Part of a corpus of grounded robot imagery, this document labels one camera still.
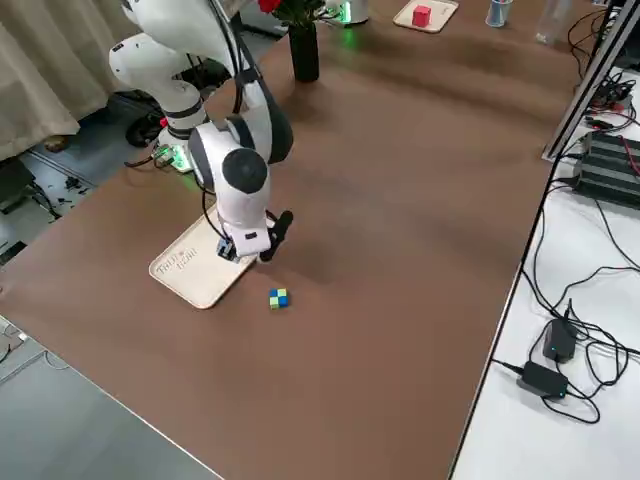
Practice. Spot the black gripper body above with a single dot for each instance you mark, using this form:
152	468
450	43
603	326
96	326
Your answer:
277	240

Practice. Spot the red foam block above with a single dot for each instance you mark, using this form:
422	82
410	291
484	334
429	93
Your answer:
421	15

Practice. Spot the cream tray with bear print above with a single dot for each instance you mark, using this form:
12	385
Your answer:
200	285

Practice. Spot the small blue green cube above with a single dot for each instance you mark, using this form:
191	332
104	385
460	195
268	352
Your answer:
280	298

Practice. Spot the black vase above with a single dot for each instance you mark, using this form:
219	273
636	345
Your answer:
304	55

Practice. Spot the red roses bouquet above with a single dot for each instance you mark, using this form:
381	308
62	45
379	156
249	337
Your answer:
270	5

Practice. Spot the grey side table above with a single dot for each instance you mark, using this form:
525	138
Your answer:
60	425

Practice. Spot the beige curtain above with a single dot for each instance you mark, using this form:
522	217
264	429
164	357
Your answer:
50	75

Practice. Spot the black power adapter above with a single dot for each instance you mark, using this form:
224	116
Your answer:
560	342
542	380

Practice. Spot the blue pen cup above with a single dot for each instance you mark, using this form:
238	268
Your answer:
497	17

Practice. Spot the black finned power unit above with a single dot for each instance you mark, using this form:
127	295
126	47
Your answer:
610	165

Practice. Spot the white desk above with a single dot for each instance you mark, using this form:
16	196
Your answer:
550	450

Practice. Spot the red black clip leads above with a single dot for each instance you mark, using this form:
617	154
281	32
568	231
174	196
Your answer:
612	92

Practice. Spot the aluminium camera post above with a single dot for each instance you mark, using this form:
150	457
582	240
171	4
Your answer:
586	85

